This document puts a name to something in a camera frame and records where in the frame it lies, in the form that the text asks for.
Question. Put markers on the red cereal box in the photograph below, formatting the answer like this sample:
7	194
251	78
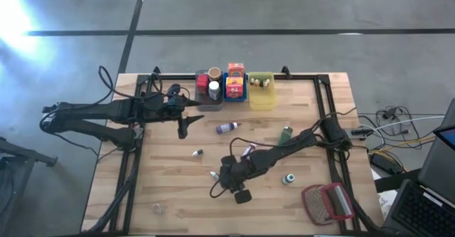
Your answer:
234	90

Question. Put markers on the black power brick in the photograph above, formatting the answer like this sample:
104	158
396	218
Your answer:
384	162

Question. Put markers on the purple bottle with white label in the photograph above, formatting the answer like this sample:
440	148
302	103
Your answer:
225	128

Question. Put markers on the white paper sheet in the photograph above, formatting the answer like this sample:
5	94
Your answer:
387	201

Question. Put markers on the black metal stand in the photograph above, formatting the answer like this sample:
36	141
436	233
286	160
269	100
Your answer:
21	153

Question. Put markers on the black frame clamp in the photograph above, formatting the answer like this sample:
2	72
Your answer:
285	71
155	71

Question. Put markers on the tiny pink-capped bottle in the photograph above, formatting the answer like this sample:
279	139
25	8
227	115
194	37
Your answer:
265	85

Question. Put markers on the white-lidded spice jar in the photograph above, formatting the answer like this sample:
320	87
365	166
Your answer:
214	90

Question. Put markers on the small brown white-capped dropper bottle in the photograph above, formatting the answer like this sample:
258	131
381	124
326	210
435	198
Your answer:
251	82
256	83

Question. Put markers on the green spice bottle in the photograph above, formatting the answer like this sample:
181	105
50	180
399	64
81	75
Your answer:
285	134

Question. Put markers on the grey plastic bin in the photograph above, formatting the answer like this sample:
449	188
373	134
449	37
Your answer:
208	105

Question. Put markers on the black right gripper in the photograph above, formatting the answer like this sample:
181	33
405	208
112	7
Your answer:
232	174

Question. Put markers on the blue plastic basket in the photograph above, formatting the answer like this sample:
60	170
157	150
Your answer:
224	94

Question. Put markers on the yellow plastic bin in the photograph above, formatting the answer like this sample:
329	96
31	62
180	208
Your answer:
262	100

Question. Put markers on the small clear glass jar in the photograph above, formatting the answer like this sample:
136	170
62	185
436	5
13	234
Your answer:
158	209

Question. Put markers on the orange Mini Wheats cereal box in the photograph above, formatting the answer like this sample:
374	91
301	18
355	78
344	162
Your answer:
236	69

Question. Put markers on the red-lidded patterned container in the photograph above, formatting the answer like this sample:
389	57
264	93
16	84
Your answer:
202	83

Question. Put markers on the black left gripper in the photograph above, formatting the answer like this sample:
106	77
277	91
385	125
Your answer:
174	105

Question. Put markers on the gold-lidded spice jar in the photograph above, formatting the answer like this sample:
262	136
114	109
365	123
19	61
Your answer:
214	73

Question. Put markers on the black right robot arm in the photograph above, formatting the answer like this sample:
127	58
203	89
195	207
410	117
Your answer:
291	146

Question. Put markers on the dark grey laptop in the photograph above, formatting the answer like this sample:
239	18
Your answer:
416	208

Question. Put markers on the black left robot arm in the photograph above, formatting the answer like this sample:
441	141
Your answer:
89	112

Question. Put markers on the green-lidded jar with white label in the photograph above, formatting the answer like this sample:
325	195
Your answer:
288	179

